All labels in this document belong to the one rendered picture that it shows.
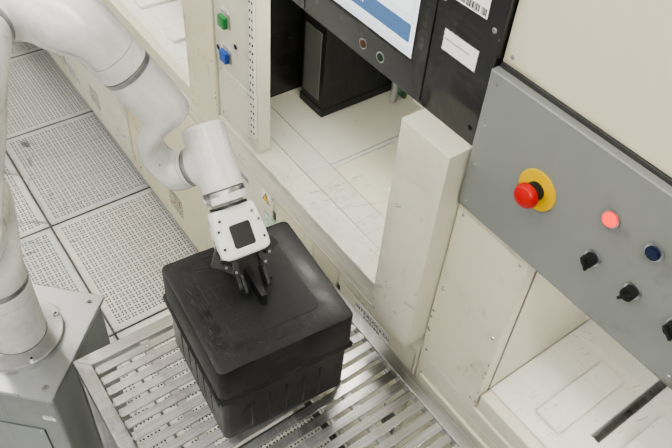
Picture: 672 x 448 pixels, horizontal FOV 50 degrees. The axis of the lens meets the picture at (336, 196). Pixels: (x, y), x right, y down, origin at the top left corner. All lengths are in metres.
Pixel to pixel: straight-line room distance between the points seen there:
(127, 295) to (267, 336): 1.43
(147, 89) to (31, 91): 2.53
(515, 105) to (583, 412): 0.71
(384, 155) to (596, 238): 0.98
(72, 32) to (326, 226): 0.82
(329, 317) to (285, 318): 0.08
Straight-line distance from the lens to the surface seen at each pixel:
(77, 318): 1.77
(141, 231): 2.96
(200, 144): 1.37
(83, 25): 1.18
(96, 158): 3.30
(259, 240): 1.40
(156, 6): 2.60
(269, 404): 1.52
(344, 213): 1.79
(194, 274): 1.47
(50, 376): 1.69
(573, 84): 1.03
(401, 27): 1.24
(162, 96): 1.26
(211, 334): 1.38
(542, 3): 1.03
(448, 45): 1.16
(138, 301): 2.73
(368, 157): 1.94
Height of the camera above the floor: 2.15
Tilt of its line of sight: 44 degrees down
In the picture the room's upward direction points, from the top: 5 degrees clockwise
